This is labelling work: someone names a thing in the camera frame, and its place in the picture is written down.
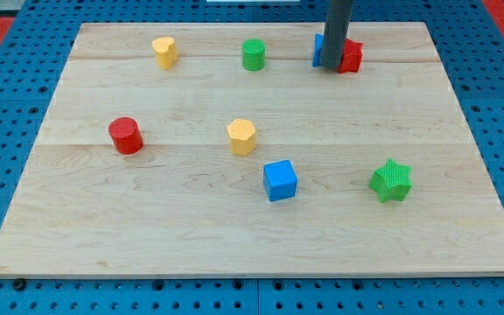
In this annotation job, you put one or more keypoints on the grey cylindrical robot arm rod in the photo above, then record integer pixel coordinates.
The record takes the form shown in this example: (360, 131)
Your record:
(335, 32)

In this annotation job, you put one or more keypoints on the wooden board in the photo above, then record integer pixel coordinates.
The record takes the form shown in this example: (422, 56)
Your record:
(185, 206)

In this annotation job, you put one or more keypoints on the yellow hexagon block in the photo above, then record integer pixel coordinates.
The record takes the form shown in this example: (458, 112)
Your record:
(242, 136)

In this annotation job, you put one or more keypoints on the blue cube block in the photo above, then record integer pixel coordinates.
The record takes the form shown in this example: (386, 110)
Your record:
(280, 180)

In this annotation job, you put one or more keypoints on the green cylinder block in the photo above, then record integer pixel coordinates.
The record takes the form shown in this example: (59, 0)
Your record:
(253, 54)

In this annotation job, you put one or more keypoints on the red cylinder block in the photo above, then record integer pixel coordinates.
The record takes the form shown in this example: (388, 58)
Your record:
(125, 135)

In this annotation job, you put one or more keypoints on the blue block behind rod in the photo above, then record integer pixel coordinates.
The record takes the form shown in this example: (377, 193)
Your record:
(318, 44)

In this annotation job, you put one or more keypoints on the yellow heart block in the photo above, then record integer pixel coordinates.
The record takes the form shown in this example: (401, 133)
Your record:
(166, 52)

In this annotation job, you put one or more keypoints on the green star block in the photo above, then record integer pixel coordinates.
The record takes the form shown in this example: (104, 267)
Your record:
(391, 181)

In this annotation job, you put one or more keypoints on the red star block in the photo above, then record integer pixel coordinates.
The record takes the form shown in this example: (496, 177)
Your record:
(351, 57)

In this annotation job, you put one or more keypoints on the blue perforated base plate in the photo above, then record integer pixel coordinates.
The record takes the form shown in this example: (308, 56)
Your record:
(469, 37)

